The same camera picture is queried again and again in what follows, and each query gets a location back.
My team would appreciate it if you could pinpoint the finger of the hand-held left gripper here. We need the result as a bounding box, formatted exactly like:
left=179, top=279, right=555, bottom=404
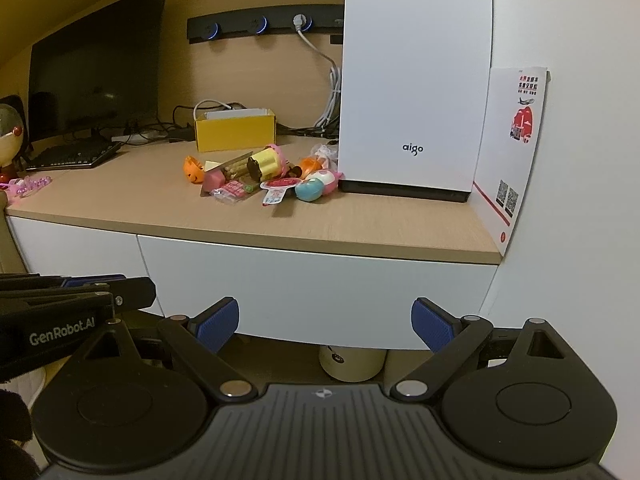
left=0, top=273, right=127, bottom=294
left=0, top=278, right=156, bottom=327

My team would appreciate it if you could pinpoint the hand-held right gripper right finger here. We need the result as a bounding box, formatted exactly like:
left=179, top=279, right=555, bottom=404
left=390, top=296, right=569, bottom=402

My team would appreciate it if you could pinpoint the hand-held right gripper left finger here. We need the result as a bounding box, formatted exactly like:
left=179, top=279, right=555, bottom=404
left=82, top=296, right=257, bottom=402

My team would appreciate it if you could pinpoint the white desk drawer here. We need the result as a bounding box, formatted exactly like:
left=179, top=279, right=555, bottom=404
left=136, top=234, right=500, bottom=352

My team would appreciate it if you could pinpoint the red clear snack packet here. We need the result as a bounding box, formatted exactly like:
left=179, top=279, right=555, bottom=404
left=210, top=181, right=261, bottom=205

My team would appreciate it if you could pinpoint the pink pig toy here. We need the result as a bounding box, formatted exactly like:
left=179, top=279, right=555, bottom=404
left=295, top=169, right=346, bottom=204

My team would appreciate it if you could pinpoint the person's left forearm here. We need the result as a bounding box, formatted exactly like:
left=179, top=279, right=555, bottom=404
left=0, top=387, right=40, bottom=480

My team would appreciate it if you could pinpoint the white cabinet front panel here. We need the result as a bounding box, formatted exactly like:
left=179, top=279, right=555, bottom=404
left=5, top=216, right=167, bottom=319

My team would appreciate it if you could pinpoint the white quilted fabric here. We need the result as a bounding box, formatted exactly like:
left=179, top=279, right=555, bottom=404
left=0, top=360, right=48, bottom=403

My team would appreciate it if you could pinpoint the beige round cup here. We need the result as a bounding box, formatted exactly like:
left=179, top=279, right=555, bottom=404
left=319, top=344, right=388, bottom=382

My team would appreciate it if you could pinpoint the black keyboard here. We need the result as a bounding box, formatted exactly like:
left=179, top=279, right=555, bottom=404
left=25, top=140, right=124, bottom=171

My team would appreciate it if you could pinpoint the orange pumpkin toy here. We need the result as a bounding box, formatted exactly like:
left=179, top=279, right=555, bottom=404
left=182, top=156, right=207, bottom=185

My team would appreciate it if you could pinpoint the red lidded jelly cup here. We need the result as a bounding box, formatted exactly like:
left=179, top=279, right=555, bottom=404
left=261, top=177, right=304, bottom=207

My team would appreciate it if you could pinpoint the biscuit sticks packet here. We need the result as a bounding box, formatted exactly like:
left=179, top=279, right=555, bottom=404
left=200, top=150, right=264, bottom=196

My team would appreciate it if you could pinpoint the round headed figurine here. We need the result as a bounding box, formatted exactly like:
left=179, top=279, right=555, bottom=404
left=0, top=94, right=34, bottom=186

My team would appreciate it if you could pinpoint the yellow cake toy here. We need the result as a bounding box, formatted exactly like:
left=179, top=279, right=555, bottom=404
left=246, top=143, right=296, bottom=184

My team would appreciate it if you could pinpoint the white printed card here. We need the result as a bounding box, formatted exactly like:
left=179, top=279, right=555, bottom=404
left=472, top=65, right=551, bottom=257

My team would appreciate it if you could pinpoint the yellow cardboard box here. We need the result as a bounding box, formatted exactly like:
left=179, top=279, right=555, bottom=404
left=194, top=107, right=277, bottom=153

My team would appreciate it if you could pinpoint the crumpled white wrapper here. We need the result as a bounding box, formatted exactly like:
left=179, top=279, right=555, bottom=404
left=312, top=142, right=342, bottom=167

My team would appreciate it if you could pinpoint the white flat box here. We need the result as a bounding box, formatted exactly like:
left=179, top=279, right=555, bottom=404
left=205, top=107, right=267, bottom=121

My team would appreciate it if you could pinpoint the black computer monitor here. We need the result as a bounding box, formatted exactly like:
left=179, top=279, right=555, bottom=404
left=27, top=0, right=168, bottom=144

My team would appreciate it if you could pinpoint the white computer case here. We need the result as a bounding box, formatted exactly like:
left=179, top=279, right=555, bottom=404
left=337, top=0, right=493, bottom=205

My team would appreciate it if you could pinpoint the pink bead string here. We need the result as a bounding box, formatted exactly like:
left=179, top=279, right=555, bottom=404
left=0, top=174, right=54, bottom=204

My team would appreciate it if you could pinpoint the black cables bundle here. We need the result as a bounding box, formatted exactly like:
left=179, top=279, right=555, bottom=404
left=110, top=105, right=341, bottom=144

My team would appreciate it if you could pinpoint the white looped cable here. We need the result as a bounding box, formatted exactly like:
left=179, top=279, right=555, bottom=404
left=192, top=99, right=234, bottom=122

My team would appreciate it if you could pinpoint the white power cable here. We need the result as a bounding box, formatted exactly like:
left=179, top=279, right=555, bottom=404
left=292, top=14, right=344, bottom=129

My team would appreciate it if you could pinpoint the black wall power strip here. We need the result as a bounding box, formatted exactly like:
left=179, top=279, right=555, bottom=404
left=187, top=4, right=346, bottom=44

